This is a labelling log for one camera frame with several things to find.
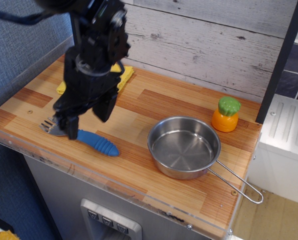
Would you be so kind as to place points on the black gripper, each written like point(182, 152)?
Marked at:
point(83, 92)

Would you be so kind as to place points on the blue handled metal fork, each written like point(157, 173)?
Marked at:
point(97, 142)

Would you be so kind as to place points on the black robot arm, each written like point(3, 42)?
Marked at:
point(92, 67)

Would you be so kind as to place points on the yellow folded cloth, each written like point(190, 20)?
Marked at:
point(128, 72)

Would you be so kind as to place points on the orange toy carrot green top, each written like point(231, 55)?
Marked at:
point(225, 117)

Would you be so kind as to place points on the silver dispenser panel with buttons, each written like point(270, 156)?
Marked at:
point(105, 224)

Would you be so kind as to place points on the yellow object bottom left corner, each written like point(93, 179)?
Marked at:
point(8, 235)

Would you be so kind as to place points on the white ribbed cabinet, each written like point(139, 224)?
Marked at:
point(275, 164)

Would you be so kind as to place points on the small steel pan wire handle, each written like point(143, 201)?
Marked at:
point(185, 148)

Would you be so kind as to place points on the dark right shelf post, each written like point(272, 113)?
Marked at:
point(284, 53)

